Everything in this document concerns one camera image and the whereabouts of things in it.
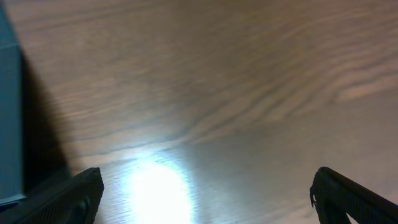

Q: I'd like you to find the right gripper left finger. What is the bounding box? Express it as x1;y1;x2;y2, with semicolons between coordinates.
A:
1;167;104;224

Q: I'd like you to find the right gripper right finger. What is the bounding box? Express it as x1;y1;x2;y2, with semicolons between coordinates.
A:
310;167;397;224

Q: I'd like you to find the dark green box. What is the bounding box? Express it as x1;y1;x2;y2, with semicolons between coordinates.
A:
1;5;71;211

